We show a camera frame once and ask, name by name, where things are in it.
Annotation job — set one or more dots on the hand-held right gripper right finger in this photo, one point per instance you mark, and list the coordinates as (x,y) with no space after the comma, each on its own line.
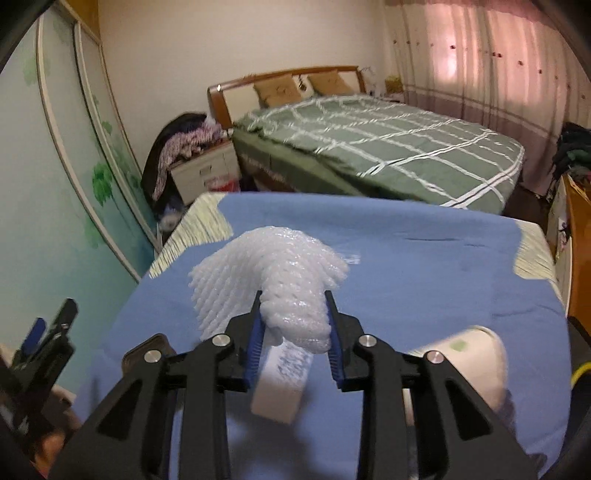
(336,369)

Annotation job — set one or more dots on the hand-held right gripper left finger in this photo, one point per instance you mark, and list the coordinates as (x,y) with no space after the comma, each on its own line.
(253,355)

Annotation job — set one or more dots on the orange wooden cabinet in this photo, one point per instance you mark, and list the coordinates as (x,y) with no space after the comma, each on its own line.
(579,258)

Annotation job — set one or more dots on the green plaid bed blanket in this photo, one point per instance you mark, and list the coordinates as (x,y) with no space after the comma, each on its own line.
(392,138)

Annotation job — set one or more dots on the dark clothes pile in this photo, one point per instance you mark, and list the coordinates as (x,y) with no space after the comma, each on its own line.
(572,143)

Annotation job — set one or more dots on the pink curtain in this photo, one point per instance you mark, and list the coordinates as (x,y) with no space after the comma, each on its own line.
(485,69)

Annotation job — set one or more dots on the tan pillow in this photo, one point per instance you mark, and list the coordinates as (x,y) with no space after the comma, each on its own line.
(330,83)
(277,90)

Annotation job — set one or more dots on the person's left hand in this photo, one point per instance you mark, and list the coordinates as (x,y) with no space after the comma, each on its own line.
(48,450)

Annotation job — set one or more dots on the white cup with green print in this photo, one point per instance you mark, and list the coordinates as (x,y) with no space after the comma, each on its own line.
(471,360)

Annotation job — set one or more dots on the wooden bed headboard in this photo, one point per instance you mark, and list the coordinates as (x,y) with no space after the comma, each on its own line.
(240,92)

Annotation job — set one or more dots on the blue tablecloth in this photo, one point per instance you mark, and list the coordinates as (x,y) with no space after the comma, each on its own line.
(415,277)

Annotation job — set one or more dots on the small yellow object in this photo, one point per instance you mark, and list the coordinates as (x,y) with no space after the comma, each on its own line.
(394,84)

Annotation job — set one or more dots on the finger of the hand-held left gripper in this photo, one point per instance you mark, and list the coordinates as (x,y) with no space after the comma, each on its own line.
(33,334)
(64,316)

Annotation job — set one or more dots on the white box with blue print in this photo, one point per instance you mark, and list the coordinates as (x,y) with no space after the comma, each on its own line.
(281,387)

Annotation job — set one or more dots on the wardrobe with green leaf print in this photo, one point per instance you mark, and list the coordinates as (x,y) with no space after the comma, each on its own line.
(69,184)

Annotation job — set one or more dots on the yellow round bin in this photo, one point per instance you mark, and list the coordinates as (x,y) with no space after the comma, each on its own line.
(582,370)

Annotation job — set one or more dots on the white bedside nightstand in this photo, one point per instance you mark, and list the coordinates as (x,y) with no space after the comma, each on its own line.
(203,168)

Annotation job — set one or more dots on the white foam net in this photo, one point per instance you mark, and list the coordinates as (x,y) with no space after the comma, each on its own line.
(277,267)

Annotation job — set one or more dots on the purple and black clothes heap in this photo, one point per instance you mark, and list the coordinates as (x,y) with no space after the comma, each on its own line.
(184,136)

